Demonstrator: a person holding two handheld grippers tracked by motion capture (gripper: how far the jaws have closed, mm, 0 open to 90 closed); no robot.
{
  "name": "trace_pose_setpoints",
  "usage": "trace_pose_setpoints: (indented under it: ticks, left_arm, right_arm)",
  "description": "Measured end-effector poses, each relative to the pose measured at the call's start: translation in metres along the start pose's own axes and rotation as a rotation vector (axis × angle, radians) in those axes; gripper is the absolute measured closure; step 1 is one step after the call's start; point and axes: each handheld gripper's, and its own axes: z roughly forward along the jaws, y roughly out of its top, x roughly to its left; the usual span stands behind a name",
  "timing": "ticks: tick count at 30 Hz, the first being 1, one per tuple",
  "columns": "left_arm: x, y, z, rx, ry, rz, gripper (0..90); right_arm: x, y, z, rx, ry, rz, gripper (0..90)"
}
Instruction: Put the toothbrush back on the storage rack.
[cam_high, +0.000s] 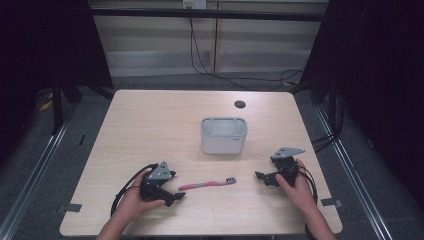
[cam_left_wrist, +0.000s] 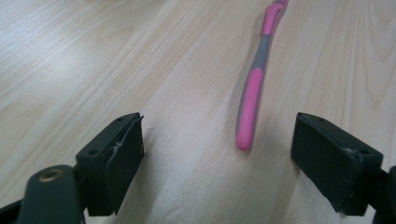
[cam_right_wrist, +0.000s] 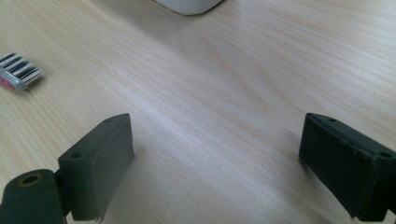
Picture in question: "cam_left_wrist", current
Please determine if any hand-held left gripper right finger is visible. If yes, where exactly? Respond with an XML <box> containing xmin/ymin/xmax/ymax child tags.
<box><xmin>290</xmin><ymin>112</ymin><xmax>385</xmax><ymax>217</ymax></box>

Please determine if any pink and grey toothbrush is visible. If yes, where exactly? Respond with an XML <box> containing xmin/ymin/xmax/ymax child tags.
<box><xmin>235</xmin><ymin>0</ymin><xmax>290</xmax><ymax>152</ymax></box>

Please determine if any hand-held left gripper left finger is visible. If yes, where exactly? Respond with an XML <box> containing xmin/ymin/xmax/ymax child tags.
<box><xmin>75</xmin><ymin>112</ymin><xmax>146</xmax><ymax>217</ymax></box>

